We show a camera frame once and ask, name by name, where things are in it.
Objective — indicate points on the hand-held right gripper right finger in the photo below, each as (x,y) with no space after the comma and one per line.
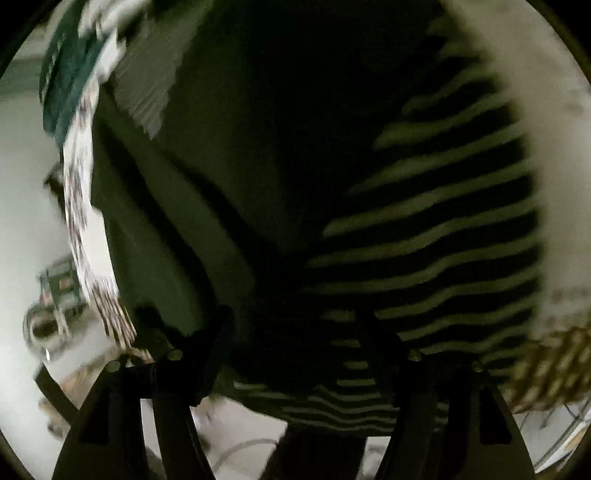
(392,364)

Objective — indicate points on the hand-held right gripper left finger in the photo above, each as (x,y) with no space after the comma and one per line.
(210,344)

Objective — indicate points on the black white striped garment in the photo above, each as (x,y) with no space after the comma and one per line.
(438,258)

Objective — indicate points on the dark green garment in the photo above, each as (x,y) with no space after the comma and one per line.
(258,138)

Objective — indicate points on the teal storage rack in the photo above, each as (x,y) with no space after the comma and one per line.
(60,284)

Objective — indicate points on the grey round bin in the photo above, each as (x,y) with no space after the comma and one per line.
(44,330)

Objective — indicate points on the floral bed sheet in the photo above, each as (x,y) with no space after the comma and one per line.
(83,207)

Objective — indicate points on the dark green blanket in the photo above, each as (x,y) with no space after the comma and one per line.
(64,83)

